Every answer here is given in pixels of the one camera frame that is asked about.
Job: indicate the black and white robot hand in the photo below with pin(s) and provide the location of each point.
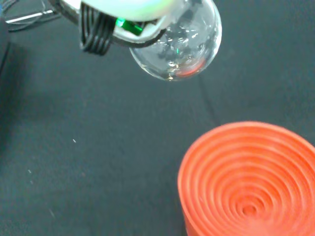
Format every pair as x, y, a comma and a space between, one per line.
98, 27

